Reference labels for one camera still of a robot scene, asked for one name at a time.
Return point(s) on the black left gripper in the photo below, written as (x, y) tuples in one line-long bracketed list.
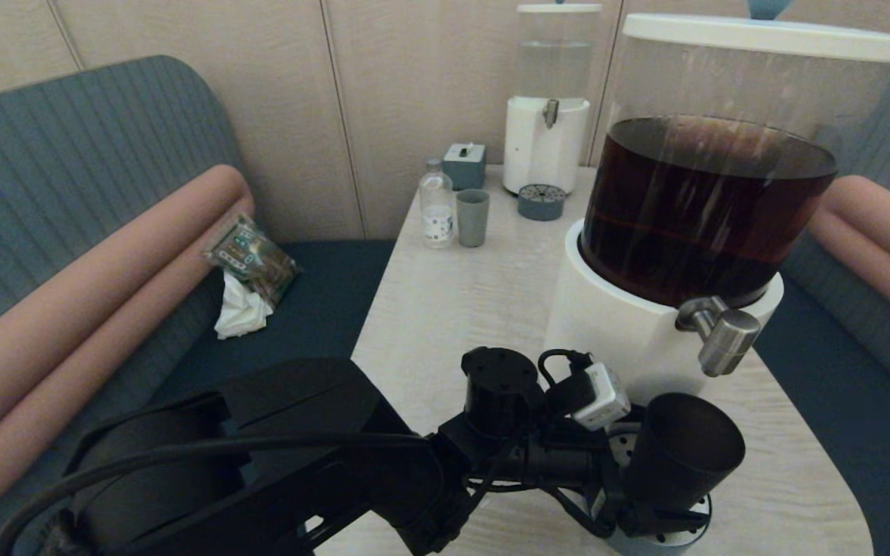
[(568, 463)]

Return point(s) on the black cup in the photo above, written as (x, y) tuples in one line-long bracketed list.
[(681, 455)]

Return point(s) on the metal dispenser tap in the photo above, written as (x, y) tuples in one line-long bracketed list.
[(727, 340), (550, 113)]

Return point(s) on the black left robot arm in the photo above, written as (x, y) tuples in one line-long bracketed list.
[(298, 455)]

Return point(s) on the grey-green cup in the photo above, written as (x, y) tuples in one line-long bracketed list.
[(473, 220)]

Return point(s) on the grey-blue perforated drip tray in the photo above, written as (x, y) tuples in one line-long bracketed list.
[(541, 205), (669, 544)]

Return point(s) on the white dispenser with dark tea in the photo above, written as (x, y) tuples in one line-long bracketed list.
[(615, 324)]

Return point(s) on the teal upholstered bench sofa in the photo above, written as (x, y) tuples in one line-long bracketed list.
[(839, 401), (66, 139)]

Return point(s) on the clear plastic water bottle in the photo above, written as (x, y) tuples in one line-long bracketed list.
[(437, 212)]

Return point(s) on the white dispenser with clear water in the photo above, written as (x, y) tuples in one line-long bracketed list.
[(541, 150)]

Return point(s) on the grey-blue tissue box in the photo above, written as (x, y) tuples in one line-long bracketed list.
[(464, 166)]

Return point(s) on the crumpled white tissue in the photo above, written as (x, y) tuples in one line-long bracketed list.
[(240, 313)]

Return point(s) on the green snack packet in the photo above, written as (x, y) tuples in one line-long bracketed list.
[(252, 259)]

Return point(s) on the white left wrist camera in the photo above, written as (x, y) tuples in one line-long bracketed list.
[(603, 398)]

